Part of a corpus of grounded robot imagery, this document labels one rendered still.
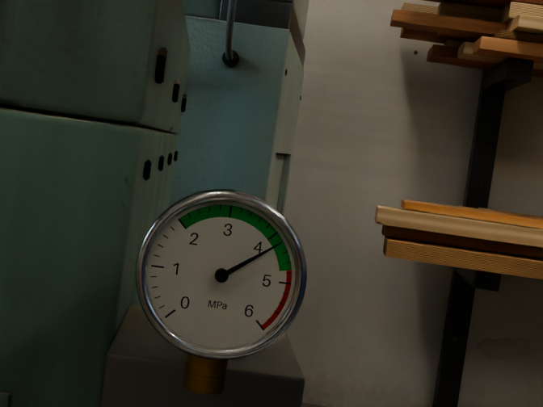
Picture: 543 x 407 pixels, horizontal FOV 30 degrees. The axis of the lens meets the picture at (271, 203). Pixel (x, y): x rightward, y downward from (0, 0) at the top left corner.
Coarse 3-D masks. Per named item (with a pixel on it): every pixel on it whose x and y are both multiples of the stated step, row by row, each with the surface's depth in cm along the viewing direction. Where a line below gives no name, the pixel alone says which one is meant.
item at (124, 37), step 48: (0, 0) 42; (48, 0) 42; (96, 0) 42; (144, 0) 43; (0, 48) 42; (48, 48) 42; (96, 48) 43; (144, 48) 43; (0, 96) 42; (48, 96) 43; (96, 96) 43; (144, 96) 43
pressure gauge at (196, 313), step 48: (240, 192) 37; (144, 240) 37; (192, 240) 37; (240, 240) 37; (288, 240) 37; (144, 288) 37; (192, 288) 37; (240, 288) 37; (288, 288) 37; (192, 336) 37; (240, 336) 37; (192, 384) 39
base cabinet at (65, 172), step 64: (0, 128) 42; (64, 128) 43; (128, 128) 43; (0, 192) 43; (64, 192) 43; (128, 192) 43; (0, 256) 43; (64, 256) 43; (128, 256) 46; (0, 320) 43; (64, 320) 43; (0, 384) 43; (64, 384) 43
